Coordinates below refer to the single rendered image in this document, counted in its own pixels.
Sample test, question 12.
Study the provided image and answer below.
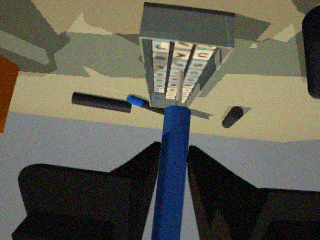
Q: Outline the blue stylus with thin metal tip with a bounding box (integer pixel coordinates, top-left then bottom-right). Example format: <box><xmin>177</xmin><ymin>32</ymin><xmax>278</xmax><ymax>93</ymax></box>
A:
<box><xmin>151</xmin><ymin>70</ymin><xmax>191</xmax><ymax>240</ymax></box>

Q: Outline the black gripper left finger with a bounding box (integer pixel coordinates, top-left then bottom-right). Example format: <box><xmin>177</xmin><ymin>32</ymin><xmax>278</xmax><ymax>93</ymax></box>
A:
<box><xmin>18</xmin><ymin>141</ymin><xmax>161</xmax><ymax>240</ymax></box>

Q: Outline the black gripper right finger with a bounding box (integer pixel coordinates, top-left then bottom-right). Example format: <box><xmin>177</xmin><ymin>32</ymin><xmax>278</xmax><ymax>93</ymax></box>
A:
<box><xmin>187</xmin><ymin>145</ymin><xmax>320</xmax><ymax>240</ymax></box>

